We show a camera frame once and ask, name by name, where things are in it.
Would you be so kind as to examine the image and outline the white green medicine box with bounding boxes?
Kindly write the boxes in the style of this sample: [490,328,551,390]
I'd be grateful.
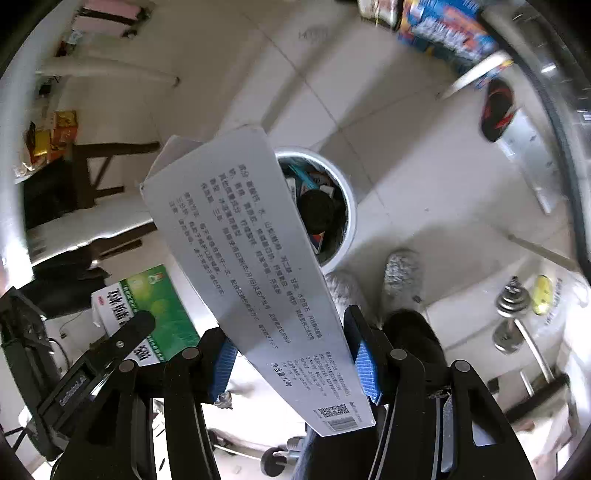
[91,265,199,366]

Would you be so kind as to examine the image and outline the long white toothpaste box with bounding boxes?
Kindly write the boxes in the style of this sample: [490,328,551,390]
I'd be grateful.
[141,127,375,436]

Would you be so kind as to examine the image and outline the white round trash bin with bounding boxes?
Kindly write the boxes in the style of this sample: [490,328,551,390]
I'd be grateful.
[274,147,356,274]

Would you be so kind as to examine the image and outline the left black trouser leg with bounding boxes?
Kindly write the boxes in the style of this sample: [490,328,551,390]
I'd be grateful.
[293,426,379,480]

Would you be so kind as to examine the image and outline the metal dumbbell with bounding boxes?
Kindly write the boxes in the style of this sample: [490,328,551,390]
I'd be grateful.
[493,276,554,383]

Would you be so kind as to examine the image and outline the right grey fuzzy slipper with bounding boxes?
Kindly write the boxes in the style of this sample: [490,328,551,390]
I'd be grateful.
[380,249,424,316]

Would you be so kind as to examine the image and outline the grey fuzzy slipper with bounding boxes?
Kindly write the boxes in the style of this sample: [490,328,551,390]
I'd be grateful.
[380,249,424,316]
[325,270,372,322]

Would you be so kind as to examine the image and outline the left grey fuzzy slipper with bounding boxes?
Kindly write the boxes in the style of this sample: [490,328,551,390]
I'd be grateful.
[325,270,372,322]

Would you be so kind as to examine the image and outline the dark wooden chair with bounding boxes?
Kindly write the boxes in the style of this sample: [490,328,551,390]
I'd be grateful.
[21,142,160,259]

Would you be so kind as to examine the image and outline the black red sandal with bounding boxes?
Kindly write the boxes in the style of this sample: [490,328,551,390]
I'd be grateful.
[481,78,515,143]

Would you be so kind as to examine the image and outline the white table leg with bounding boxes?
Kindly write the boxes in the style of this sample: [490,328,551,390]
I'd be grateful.
[35,57,180,87]

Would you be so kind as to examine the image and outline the blue colourful carton box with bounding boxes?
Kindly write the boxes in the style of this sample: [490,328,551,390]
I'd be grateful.
[399,0,499,75]

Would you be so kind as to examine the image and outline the silver metal rail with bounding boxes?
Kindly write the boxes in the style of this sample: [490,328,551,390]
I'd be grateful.
[497,109,563,215]

